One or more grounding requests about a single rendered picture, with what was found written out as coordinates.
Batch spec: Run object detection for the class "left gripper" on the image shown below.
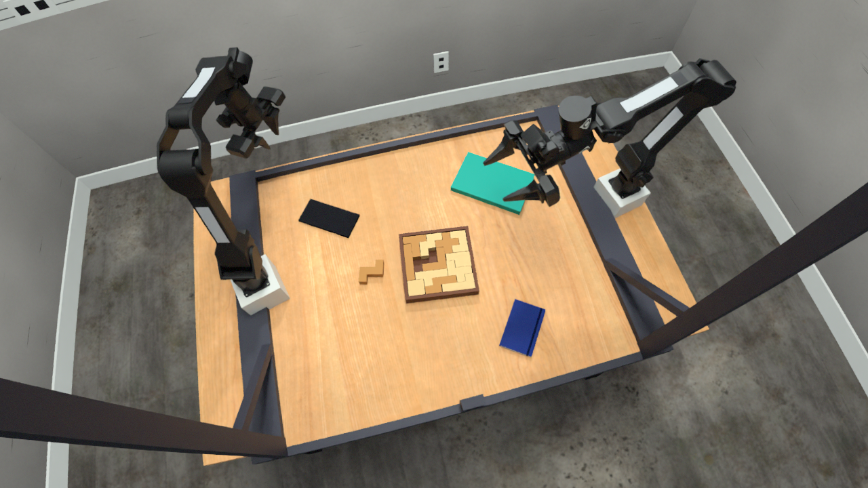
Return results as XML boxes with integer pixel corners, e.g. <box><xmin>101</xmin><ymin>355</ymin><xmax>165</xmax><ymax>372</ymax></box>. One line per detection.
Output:
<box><xmin>226</xmin><ymin>87</ymin><xmax>285</xmax><ymax>159</ymax></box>

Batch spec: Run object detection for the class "blue notebook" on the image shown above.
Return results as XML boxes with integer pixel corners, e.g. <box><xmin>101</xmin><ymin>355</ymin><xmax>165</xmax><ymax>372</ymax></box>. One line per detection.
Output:
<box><xmin>499</xmin><ymin>299</ymin><xmax>546</xmax><ymax>357</ymax></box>

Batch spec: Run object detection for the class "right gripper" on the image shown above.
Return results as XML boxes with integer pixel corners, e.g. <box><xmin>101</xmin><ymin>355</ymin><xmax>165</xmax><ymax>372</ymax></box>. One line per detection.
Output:
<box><xmin>483</xmin><ymin>120</ymin><xmax>570</xmax><ymax>207</ymax></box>

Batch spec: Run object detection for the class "teal flat slab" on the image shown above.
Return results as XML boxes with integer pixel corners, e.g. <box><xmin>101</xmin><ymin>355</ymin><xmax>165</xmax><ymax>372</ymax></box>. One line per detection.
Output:
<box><xmin>450</xmin><ymin>152</ymin><xmax>535</xmax><ymax>215</ymax></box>

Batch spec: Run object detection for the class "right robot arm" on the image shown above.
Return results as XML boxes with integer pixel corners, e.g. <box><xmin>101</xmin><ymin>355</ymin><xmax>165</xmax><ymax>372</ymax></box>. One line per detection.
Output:
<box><xmin>521</xmin><ymin>58</ymin><xmax>736</xmax><ymax>199</ymax></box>

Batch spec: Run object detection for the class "brown wooden puzzle tray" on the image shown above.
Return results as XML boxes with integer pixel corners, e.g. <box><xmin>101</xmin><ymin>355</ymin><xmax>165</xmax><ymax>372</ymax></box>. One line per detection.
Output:
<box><xmin>399</xmin><ymin>226</ymin><xmax>479</xmax><ymax>304</ymax></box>

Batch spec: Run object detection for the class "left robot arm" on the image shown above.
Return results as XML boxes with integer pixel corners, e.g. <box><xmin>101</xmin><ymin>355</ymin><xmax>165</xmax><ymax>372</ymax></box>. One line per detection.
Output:
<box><xmin>157</xmin><ymin>47</ymin><xmax>270</xmax><ymax>297</ymax></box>

